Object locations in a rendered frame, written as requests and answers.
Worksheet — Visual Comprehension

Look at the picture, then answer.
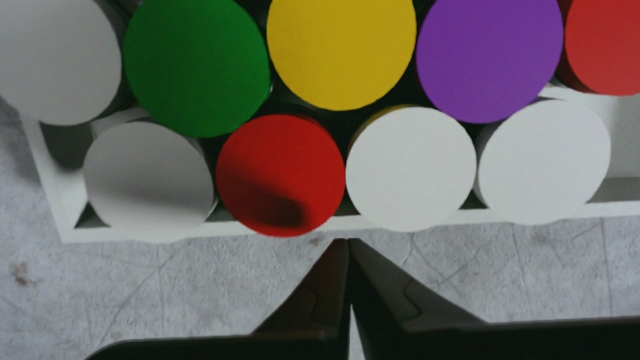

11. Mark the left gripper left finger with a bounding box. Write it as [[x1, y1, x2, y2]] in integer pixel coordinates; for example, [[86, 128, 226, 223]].
[[84, 238, 351, 360]]

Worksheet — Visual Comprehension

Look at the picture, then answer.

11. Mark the yellow-capped jar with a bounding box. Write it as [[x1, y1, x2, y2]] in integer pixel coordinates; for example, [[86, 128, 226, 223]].
[[266, 0, 416, 111]]

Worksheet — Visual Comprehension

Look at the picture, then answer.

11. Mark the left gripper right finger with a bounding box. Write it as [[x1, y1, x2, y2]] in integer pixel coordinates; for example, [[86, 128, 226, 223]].
[[346, 238, 640, 360]]

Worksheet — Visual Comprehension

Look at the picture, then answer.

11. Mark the red jar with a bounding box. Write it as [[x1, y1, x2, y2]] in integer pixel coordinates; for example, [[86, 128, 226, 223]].
[[215, 104, 346, 239], [547, 0, 640, 97]]

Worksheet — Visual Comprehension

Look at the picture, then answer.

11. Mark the purple cylinder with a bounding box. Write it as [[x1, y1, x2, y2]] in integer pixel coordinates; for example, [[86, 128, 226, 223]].
[[397, 0, 560, 124]]

